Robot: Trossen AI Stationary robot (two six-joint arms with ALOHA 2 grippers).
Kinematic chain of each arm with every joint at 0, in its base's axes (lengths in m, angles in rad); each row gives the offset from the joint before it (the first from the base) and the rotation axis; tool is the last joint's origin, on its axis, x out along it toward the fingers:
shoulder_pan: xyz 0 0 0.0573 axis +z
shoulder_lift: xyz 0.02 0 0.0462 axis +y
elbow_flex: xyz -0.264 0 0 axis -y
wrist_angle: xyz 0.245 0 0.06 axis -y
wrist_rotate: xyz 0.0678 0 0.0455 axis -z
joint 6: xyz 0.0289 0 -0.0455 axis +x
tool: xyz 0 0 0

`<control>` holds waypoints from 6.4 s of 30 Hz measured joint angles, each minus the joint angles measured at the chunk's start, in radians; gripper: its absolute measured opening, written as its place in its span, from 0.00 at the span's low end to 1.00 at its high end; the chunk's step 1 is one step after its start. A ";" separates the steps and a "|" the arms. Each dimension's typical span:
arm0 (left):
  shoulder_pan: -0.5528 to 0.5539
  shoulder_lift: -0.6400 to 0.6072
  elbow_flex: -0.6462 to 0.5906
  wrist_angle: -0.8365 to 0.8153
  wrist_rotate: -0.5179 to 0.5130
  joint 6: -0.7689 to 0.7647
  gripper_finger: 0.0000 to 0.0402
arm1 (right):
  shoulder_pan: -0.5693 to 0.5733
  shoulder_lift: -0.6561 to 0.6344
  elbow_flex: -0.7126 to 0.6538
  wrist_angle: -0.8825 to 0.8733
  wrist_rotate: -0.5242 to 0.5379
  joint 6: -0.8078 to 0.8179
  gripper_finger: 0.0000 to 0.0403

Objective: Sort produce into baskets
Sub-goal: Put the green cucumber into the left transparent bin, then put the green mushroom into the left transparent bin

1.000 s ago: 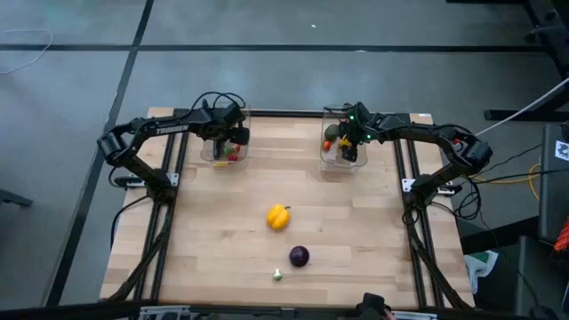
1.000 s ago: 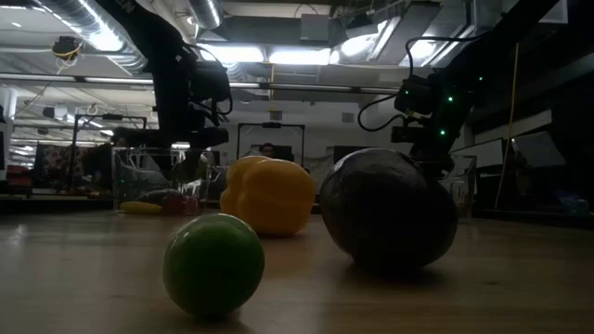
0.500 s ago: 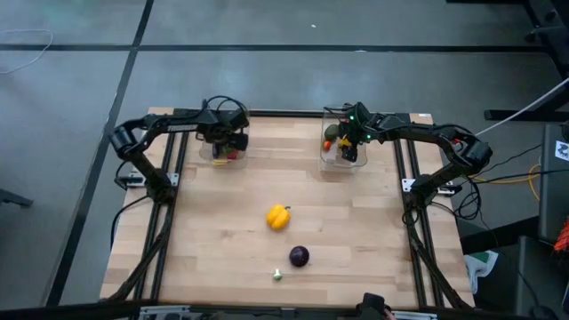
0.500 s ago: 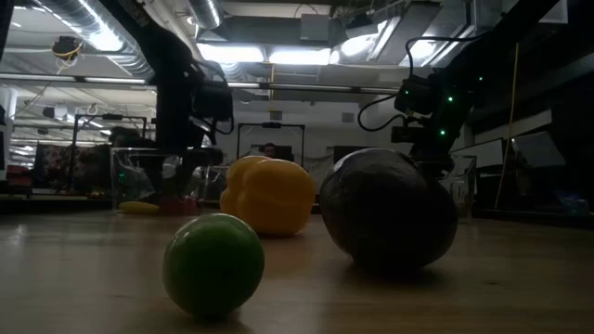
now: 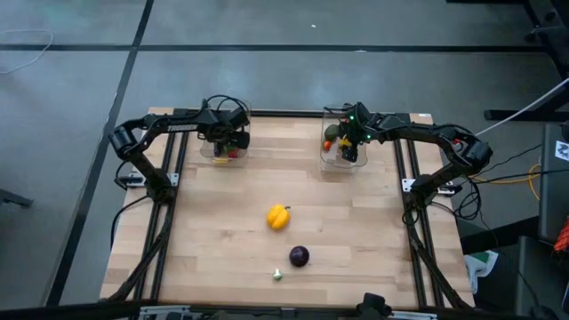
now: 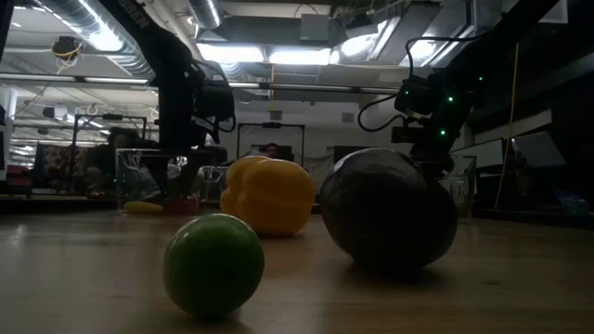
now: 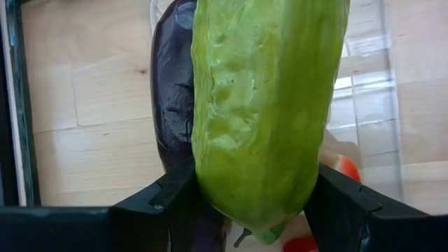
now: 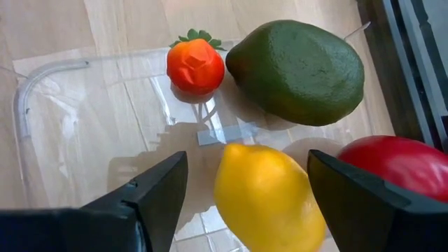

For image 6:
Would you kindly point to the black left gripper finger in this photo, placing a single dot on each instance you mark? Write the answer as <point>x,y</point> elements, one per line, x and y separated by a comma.
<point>161,178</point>
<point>189,174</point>

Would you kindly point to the round purple eggplant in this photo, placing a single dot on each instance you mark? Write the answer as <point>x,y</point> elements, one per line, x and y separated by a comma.
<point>385,209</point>

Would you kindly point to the yellow bell pepper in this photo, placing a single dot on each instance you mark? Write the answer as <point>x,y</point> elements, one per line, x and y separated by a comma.
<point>269,195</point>

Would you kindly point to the shiny green round fruit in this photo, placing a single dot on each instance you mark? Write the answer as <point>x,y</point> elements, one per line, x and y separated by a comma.
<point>213,264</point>

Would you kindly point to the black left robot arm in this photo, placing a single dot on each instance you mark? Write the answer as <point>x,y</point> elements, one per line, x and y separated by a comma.
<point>162,55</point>

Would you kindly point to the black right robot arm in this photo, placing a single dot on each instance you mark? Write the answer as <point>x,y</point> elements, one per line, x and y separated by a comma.
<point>501,42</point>

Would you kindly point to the clear plastic bin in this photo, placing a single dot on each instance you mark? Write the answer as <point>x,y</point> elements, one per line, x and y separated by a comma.
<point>466,190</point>
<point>134,181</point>

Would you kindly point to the yellow squash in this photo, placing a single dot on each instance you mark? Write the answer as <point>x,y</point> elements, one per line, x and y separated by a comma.
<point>141,207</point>

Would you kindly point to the white slanted panel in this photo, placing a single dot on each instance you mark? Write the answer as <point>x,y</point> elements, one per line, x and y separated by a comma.
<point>538,150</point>
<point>480,154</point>

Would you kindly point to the black monitor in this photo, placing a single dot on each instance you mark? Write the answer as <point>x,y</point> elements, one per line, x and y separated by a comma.
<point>345,153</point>

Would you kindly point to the rectangular ceiling light panel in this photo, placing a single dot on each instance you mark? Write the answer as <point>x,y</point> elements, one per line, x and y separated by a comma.
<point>299,56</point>
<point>236,54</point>

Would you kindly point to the floral patterned cloth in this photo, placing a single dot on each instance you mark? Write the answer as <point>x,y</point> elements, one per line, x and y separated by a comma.
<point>60,162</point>

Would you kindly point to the long horizontal ceiling pipe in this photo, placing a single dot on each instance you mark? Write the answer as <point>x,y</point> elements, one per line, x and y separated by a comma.
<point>301,86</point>

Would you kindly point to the round ceiling light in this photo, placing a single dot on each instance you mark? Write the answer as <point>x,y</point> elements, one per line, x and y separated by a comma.
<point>355,45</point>

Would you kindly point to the grey ceiling box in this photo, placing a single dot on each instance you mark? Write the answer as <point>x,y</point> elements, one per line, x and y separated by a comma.
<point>314,28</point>

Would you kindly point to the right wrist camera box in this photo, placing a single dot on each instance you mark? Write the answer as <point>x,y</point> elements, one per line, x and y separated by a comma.
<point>410,134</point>

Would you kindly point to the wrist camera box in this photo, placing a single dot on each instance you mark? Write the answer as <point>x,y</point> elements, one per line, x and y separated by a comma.
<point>410,134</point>
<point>215,99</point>

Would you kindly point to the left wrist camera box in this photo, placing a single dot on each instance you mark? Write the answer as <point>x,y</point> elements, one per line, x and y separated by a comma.
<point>215,99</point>

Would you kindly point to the black metal rack frame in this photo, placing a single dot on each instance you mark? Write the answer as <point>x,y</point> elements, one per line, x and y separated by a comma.
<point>74,139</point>

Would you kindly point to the grey wall vent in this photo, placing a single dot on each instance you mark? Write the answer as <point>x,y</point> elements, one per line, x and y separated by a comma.
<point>348,118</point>
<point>275,116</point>

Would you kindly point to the black table edge rail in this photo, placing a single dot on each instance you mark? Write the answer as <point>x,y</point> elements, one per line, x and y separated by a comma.
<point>55,205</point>

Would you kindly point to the black rectangular frame stand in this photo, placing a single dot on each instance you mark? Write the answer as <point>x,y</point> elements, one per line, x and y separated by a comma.
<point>287,125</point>

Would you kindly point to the silver round air duct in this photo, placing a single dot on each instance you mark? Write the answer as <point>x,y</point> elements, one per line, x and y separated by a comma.
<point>206,14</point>

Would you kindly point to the large silver air duct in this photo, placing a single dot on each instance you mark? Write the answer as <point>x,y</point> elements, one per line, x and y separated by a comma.
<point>93,32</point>

